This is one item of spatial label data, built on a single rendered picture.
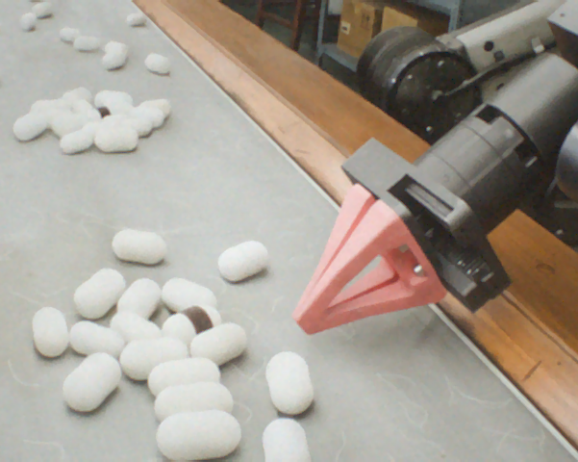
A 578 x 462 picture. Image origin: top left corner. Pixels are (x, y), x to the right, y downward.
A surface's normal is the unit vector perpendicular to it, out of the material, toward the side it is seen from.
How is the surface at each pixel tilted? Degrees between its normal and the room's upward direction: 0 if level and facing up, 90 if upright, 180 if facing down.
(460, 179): 54
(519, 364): 45
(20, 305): 0
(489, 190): 71
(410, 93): 90
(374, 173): 39
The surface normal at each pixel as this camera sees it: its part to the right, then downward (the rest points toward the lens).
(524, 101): -0.30, -0.41
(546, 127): 0.10, 0.07
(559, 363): -0.59, -0.58
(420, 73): 0.18, 0.46
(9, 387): 0.10, -0.89
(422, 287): 0.08, 0.62
